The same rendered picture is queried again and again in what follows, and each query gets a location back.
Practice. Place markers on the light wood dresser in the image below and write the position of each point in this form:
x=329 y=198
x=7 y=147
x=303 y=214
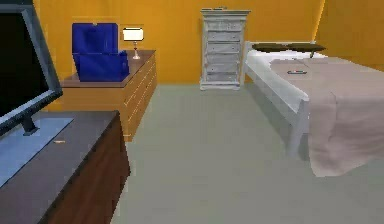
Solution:
x=133 y=90

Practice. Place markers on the grey tall chest of drawers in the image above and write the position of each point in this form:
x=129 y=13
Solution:
x=222 y=50

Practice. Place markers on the white shade table lamp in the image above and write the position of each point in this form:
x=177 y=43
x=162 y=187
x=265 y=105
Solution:
x=133 y=35

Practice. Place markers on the open blue box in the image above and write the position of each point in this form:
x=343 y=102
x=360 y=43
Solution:
x=96 y=56

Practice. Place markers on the small dark remote control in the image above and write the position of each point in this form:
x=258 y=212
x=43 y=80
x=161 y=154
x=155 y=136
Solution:
x=296 y=72

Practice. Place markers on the dark brown cabinet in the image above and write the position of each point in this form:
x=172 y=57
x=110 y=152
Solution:
x=76 y=173

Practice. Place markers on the dark brown pillow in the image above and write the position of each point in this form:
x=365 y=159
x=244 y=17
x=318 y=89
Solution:
x=306 y=47

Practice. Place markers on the small tan object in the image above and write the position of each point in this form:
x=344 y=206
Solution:
x=59 y=141

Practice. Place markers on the white bed with beige blanket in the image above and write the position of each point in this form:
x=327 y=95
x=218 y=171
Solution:
x=333 y=100

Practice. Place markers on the black television set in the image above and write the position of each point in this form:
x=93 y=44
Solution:
x=20 y=66

